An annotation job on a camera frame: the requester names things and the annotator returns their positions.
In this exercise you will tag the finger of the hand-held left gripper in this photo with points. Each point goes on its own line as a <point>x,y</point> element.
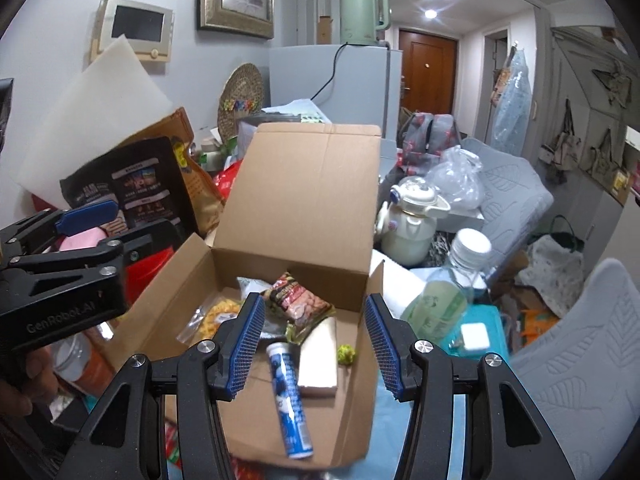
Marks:
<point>85,216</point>
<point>75,270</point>

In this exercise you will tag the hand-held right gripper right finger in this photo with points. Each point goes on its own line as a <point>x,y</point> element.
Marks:
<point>382,350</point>

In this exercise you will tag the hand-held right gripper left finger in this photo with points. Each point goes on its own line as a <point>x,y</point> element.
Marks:
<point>247,345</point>

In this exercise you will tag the clear bag of yellow snacks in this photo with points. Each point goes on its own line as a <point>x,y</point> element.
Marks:
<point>220,312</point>

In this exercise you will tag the blue tablet tube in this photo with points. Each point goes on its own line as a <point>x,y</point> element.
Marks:
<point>287,400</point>

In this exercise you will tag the person's left hand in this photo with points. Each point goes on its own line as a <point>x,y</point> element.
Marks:
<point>32,380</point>

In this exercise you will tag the pink container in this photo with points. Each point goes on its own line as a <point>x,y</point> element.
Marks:
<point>82,240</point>

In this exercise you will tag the small green candy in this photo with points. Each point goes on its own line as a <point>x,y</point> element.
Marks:
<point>347,354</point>

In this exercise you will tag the clear plastic container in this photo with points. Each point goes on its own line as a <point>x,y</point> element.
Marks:
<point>82,365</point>

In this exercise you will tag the silver foil packet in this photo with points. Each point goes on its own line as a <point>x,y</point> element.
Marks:
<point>252,286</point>

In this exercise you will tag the white flat box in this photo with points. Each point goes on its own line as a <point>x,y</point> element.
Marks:
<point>320,360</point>

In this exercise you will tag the dark red nut snack packet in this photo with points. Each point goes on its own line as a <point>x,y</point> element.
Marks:
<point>300,302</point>

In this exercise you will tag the large black snack bag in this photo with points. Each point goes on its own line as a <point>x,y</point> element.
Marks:
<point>150,185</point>

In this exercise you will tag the clear jar with white lid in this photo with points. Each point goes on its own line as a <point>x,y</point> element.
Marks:
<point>440,300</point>

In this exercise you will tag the white foam board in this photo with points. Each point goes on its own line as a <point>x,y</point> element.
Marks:
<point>100,125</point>

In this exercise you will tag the white charger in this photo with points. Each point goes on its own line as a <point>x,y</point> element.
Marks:
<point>475,336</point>

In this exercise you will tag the teal box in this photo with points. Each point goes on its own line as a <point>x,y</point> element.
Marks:
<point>495,330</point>

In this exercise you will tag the brown paper snack bag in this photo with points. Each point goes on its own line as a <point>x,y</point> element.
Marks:
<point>202,195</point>

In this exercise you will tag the white teapot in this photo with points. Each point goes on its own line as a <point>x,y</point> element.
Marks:
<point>405,225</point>

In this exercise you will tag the red snack bag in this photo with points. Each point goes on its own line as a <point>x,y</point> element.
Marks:
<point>227,180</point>

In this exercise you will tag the white printed sheet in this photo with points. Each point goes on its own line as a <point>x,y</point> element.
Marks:
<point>247,137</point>

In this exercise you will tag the white patterned tote bag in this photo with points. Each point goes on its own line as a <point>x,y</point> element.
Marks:
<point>552,275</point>

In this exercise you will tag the crumpled clear plastic bag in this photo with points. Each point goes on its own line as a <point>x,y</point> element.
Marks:
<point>455,175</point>

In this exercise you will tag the round woven mat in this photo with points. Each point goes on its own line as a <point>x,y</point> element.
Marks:
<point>242,95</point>

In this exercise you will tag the grey quilted chair cover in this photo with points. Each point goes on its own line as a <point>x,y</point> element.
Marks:
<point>585,360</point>

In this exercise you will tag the grey quilted sofa cover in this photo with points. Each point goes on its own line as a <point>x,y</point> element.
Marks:
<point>510,190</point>

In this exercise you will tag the grey red backpack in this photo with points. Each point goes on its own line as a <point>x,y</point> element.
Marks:
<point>430,137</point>

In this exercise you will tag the stack of papers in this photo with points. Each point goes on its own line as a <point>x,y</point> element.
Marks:
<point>300,110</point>

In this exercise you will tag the grey fridge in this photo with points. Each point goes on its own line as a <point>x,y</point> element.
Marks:
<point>350,90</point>

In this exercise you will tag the hanging clear plastic bag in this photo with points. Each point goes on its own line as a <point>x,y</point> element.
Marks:
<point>512,100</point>

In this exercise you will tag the brown wooden door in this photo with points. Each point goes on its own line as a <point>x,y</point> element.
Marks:
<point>427,70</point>

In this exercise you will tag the shelf of small trinkets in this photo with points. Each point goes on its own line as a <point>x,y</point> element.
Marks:
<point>625,180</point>

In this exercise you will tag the small cardboard box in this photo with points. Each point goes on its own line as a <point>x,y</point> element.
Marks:
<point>325,30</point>

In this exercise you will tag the white cabinet with butterfly decorations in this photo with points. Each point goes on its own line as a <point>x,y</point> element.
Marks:
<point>595,110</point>

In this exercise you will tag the green electric kettle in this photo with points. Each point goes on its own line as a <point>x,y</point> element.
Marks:
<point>360,17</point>

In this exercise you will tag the ceiling spotlight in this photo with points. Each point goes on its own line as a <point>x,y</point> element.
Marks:
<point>430,12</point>

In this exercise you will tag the wall intercom panel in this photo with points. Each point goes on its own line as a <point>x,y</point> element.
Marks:
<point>137,25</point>

